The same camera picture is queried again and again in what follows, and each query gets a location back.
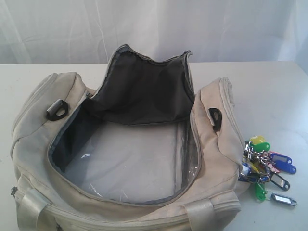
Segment cream fabric duffel bag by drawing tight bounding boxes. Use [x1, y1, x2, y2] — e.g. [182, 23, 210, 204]
[11, 45, 246, 231]

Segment colourful key tag bunch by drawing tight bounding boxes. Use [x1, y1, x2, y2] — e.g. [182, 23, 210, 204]
[238, 135, 297, 206]

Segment white plastic-wrapped bag base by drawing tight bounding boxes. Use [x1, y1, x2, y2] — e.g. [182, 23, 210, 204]
[64, 122, 194, 204]

